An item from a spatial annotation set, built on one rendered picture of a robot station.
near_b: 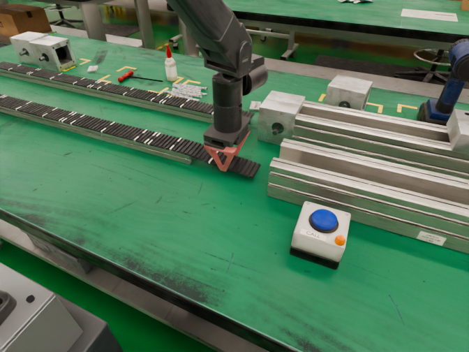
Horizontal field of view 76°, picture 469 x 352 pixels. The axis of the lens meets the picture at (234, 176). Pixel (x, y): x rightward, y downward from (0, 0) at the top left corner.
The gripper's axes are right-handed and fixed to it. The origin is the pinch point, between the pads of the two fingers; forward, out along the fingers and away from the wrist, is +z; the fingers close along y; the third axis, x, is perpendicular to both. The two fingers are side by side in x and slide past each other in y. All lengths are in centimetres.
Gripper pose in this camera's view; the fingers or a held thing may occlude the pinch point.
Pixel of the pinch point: (227, 160)
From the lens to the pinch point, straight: 67.8
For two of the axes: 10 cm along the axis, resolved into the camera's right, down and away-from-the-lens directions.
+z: -0.1, 7.6, 6.5
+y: 4.0, -5.9, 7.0
